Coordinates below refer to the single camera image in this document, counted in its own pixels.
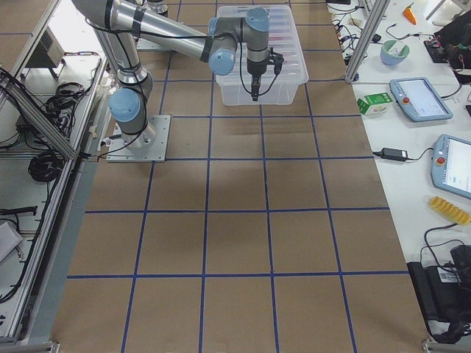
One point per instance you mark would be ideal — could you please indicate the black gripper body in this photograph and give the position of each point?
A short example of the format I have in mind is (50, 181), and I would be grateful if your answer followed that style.
(255, 68)

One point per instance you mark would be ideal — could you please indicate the orange toy carrot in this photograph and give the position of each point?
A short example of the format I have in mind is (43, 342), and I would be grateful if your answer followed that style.
(409, 15)

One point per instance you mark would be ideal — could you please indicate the aluminium frame post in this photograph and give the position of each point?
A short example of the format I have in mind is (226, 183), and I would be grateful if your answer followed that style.
(370, 27)

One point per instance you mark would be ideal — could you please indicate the yellow toy corn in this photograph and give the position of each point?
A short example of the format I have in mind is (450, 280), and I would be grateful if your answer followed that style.
(449, 211)

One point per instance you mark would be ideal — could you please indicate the clear plastic storage box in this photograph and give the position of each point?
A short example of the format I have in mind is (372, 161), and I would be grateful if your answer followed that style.
(254, 19)

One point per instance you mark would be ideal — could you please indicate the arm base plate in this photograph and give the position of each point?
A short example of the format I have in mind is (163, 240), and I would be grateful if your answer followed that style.
(150, 146)
(147, 45)

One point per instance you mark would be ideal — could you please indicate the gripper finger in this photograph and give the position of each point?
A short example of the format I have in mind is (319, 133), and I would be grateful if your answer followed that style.
(255, 87)

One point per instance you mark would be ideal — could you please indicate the near teach pendant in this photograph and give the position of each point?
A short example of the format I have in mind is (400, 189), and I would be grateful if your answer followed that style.
(450, 166)

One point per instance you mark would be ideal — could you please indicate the far teach pendant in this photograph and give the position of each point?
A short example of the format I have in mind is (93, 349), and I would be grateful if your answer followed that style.
(419, 100)

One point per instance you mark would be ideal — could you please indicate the green blue bowl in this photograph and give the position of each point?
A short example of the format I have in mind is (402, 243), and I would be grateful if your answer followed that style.
(394, 52)

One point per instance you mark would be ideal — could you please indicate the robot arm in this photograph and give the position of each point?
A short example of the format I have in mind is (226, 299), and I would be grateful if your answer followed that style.
(183, 85)

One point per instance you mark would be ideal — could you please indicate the black power adapter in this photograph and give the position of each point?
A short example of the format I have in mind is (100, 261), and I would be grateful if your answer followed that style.
(394, 154)

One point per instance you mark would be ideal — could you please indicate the teach pendant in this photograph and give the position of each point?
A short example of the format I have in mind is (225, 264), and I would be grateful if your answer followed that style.
(419, 100)
(450, 166)

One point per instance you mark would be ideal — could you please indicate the green milk carton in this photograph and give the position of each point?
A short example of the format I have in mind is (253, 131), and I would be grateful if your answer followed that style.
(374, 104)

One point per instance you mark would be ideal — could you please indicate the clear plastic box lid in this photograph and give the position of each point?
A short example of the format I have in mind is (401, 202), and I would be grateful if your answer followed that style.
(283, 38)

